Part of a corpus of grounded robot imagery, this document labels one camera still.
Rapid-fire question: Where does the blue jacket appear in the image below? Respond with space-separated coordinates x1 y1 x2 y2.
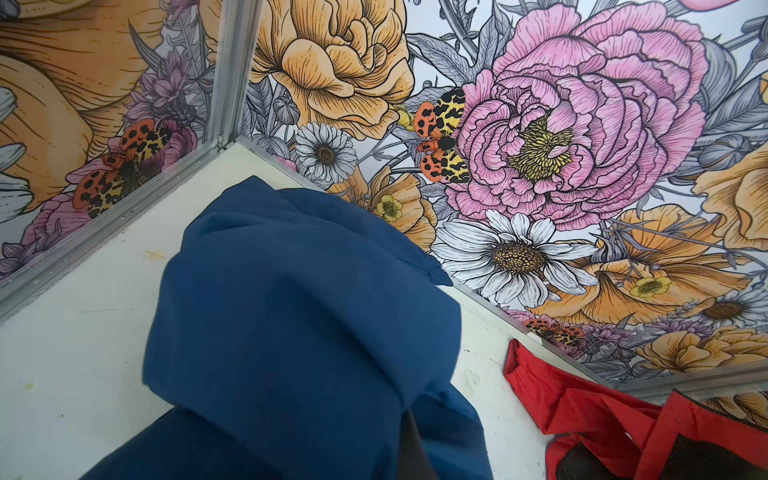
88 177 492 479

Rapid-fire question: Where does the red black jacket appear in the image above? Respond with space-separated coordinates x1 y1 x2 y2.
503 340 767 479

